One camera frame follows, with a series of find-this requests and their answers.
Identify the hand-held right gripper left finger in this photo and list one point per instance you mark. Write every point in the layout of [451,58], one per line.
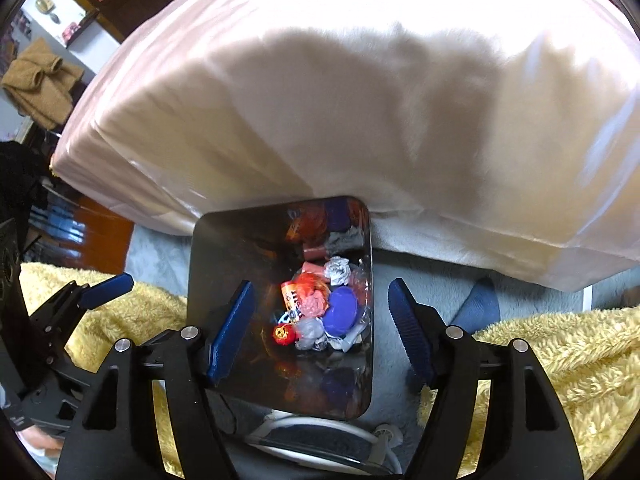
[232,332]

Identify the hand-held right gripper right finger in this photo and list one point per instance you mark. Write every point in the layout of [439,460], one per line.
[407,330]

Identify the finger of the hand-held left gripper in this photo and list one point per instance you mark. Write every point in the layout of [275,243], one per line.
[107,287]

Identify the red lantern ornament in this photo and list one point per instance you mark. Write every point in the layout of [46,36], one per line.
[282,334]

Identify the white tube with blue cap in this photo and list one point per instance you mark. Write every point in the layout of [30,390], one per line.
[285,316]

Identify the clear plastic bag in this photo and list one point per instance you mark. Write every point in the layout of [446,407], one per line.
[307,331]
[361,290]

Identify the blue plastic lid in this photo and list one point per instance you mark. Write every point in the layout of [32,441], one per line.
[340,310]

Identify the orange tube with red cap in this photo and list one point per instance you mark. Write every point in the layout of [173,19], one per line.
[292,294]

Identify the red foil wrapper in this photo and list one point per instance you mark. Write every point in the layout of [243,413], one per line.
[314,305]

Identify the stainless steel bin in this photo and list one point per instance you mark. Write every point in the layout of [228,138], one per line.
[225,240]

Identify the silver paper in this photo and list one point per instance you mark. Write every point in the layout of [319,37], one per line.
[337,269]

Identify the person's left hand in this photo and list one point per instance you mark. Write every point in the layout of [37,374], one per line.
[37,442]

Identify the grey fluffy rug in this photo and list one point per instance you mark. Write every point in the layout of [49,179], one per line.
[400,270]

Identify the blue grey sock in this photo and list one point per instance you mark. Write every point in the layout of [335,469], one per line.
[480,305]

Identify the yellow fluffy blanket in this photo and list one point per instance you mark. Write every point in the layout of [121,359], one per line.
[550,360]

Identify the brown coat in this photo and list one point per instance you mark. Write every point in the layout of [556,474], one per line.
[35,80]

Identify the pink box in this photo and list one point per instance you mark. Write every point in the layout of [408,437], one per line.
[72,31]

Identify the dark wooden door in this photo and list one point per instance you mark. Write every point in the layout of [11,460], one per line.
[130,0]

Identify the wall photos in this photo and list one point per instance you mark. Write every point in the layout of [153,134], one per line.
[20,27]

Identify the wall intercom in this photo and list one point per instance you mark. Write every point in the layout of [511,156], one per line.
[47,2]

